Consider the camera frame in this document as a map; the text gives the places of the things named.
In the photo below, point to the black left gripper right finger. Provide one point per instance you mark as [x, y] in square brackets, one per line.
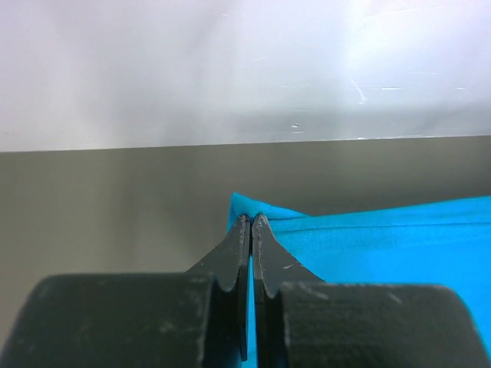
[303, 321]

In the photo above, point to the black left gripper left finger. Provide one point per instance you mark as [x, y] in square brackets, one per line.
[195, 318]

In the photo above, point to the blue t shirt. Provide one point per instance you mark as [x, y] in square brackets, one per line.
[444, 243]

